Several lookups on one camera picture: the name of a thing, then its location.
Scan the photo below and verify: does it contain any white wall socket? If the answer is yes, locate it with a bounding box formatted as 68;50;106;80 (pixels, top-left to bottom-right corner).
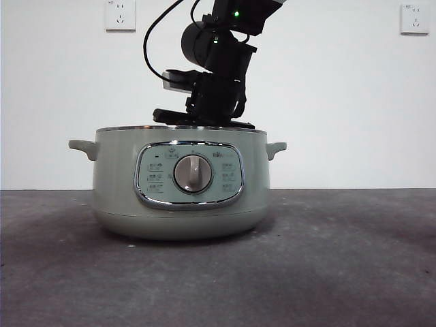
104;0;137;33
399;3;431;36

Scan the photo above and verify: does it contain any pale green electric pot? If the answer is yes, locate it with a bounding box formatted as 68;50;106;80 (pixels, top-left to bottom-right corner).
67;125;287;243

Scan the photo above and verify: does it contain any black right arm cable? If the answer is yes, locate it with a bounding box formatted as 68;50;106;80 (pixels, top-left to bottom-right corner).
142;0;185;81

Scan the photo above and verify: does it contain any pale grey right wrist camera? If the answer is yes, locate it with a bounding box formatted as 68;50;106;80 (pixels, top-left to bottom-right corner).
161;69;205;93

